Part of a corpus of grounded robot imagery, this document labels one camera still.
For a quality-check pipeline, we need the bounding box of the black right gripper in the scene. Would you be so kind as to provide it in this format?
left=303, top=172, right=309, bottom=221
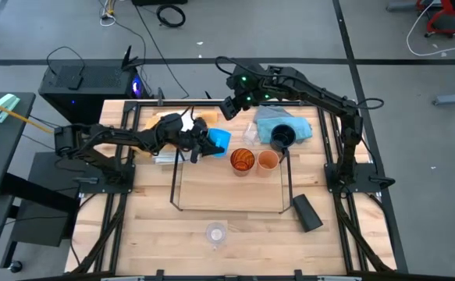
left=219, top=64, right=277, bottom=121

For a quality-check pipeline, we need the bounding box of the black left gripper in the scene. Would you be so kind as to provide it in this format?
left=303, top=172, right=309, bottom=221
left=155, top=112, right=227, bottom=164

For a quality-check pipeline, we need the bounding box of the blue plastic mug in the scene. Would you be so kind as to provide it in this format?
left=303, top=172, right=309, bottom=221
left=206, top=127, right=233, bottom=158

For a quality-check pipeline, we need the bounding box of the white cloth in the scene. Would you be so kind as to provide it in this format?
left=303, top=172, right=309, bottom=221
left=182, top=112, right=197, bottom=132

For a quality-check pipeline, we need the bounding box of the clear glass cup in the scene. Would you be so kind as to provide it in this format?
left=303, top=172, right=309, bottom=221
left=242, top=122, right=259, bottom=146

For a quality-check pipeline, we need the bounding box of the orange translucent tumbler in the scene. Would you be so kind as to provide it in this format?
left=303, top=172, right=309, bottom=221
left=229, top=148, right=256, bottom=176

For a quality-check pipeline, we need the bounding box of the glossy black mug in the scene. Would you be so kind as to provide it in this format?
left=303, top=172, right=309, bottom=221
left=269, top=123, right=297, bottom=157

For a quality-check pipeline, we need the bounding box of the clear acrylic tray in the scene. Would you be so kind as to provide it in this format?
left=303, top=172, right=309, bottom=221
left=168, top=149, right=295, bottom=216

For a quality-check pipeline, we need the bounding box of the peach plastic cup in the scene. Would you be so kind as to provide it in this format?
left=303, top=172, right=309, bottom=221
left=256, top=149, right=280, bottom=177

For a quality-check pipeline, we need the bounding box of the small clear glass mug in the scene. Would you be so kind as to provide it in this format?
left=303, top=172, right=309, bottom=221
left=205, top=221, right=227, bottom=251

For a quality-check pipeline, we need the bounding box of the tall black tumbler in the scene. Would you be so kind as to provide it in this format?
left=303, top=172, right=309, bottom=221
left=291, top=194, right=324, bottom=233

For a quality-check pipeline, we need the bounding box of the yellow cloth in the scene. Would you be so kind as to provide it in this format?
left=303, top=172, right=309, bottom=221
left=130, top=111, right=219, bottom=158

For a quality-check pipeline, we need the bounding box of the grey cloth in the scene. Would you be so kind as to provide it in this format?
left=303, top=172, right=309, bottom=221
left=253, top=104, right=294, bottom=124

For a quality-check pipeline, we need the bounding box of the light blue cloth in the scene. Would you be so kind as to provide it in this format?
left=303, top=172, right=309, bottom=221
left=256, top=116, right=314, bottom=144

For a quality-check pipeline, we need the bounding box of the black wifi antenna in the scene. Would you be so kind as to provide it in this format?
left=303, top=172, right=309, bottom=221
left=120, top=45, right=144, bottom=71

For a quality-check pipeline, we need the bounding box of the black computer tower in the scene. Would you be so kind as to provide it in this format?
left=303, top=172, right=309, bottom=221
left=38, top=58, right=152, bottom=126

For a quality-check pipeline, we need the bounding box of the small black box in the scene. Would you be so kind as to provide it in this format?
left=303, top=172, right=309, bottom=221
left=66, top=73, right=84, bottom=90

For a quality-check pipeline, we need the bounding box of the black cabinet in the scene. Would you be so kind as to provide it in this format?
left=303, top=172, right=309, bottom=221
left=10, top=151, right=80, bottom=247

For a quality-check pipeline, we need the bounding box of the black desk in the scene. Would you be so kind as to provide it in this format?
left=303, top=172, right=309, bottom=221
left=0, top=91, right=37, bottom=199

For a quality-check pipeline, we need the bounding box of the mint green stapler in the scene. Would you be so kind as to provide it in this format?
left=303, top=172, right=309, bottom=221
left=0, top=93, right=20, bottom=124

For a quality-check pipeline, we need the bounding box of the black aluminium table frame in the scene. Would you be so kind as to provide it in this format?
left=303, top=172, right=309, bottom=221
left=70, top=91, right=407, bottom=281

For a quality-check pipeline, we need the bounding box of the long black floor cable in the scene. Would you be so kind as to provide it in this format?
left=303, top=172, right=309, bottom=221
left=132, top=2, right=191, bottom=99

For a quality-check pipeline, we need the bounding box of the black coiled cable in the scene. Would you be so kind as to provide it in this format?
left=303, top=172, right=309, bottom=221
left=155, top=3, right=187, bottom=28

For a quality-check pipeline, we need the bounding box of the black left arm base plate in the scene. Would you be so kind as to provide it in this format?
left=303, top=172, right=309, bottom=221
left=79, top=163, right=137, bottom=194

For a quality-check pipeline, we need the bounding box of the white and yellow cable bundle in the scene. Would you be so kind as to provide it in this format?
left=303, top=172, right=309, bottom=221
left=98, top=0, right=117, bottom=27

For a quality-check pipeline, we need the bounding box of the black tower cable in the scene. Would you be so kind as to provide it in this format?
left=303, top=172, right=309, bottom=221
left=46, top=45, right=86, bottom=75

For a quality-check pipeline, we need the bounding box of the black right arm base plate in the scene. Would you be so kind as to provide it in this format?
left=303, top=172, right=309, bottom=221
left=324, top=162, right=396, bottom=193

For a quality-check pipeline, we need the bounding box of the white floor cable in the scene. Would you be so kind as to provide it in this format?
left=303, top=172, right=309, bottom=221
left=405, top=0, right=455, bottom=58

